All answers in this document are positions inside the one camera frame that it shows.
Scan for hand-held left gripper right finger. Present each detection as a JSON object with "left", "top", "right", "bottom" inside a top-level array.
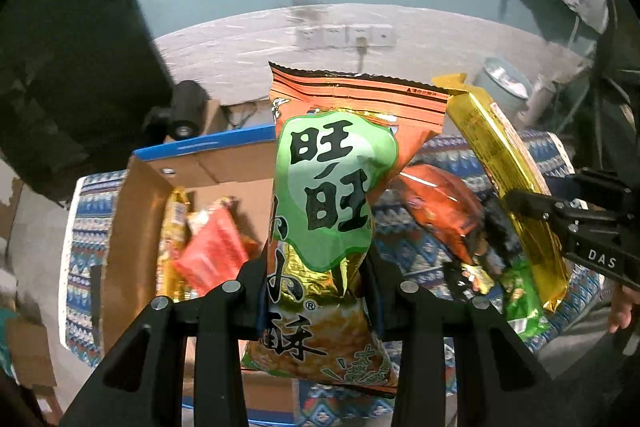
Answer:
[{"left": 362, "top": 252, "right": 556, "bottom": 427}]

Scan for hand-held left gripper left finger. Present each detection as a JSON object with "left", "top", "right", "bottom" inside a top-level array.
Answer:
[{"left": 60, "top": 257, "right": 271, "bottom": 427}]

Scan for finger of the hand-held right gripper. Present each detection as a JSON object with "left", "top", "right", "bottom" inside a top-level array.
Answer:
[
  {"left": 504, "top": 188, "right": 577, "bottom": 234},
  {"left": 551, "top": 168, "right": 637, "bottom": 208}
]

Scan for red orange snack packet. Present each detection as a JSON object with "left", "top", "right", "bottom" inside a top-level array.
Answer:
[{"left": 172, "top": 207, "right": 252, "bottom": 298}]

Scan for yellow snack packet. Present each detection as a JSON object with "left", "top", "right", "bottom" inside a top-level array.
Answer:
[
  {"left": 432, "top": 74, "right": 572, "bottom": 314},
  {"left": 157, "top": 187, "right": 194, "bottom": 303}
]

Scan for pale orange snack packet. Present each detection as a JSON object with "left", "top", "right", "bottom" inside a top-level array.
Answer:
[{"left": 187, "top": 197, "right": 239, "bottom": 234}]

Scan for large orange green snack bag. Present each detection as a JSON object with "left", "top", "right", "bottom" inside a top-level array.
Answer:
[{"left": 240, "top": 61, "right": 448, "bottom": 400}]

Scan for blue-sided cardboard box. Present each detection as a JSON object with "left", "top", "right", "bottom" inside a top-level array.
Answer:
[{"left": 100, "top": 129, "right": 301, "bottom": 413}]

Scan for person's right hand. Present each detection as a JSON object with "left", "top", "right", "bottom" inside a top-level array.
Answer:
[{"left": 607, "top": 279, "right": 640, "bottom": 334}]

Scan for black snack packet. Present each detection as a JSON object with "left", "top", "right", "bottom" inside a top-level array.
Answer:
[{"left": 470, "top": 197, "right": 526, "bottom": 279}]

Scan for green snack packet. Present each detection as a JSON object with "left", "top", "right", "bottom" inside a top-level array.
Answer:
[{"left": 500, "top": 257, "right": 552, "bottom": 343}]

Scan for black metal stand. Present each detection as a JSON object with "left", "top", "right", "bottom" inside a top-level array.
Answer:
[{"left": 575, "top": 0, "right": 640, "bottom": 188}]

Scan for light blue trash bin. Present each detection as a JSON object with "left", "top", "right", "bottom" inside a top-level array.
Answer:
[{"left": 472, "top": 57, "right": 534, "bottom": 128}]

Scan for blue patterned tablecloth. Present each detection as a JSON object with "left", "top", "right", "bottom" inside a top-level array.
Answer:
[{"left": 57, "top": 129, "right": 608, "bottom": 423}]

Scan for small brown cardboard box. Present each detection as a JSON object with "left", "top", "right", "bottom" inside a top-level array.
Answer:
[{"left": 200, "top": 99, "right": 231, "bottom": 136}]

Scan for flat cardboard piece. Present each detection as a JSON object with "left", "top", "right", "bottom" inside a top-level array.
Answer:
[{"left": 5, "top": 317, "right": 57, "bottom": 389}]

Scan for large black panel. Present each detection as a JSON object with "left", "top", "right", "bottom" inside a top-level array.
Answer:
[{"left": 0, "top": 0, "right": 176, "bottom": 204}]

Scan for white wall socket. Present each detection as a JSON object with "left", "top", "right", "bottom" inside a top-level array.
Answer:
[
  {"left": 323, "top": 25, "right": 347, "bottom": 50},
  {"left": 373, "top": 25, "right": 398, "bottom": 48},
  {"left": 347, "top": 24, "right": 374, "bottom": 48},
  {"left": 295, "top": 25, "right": 324, "bottom": 50}
]

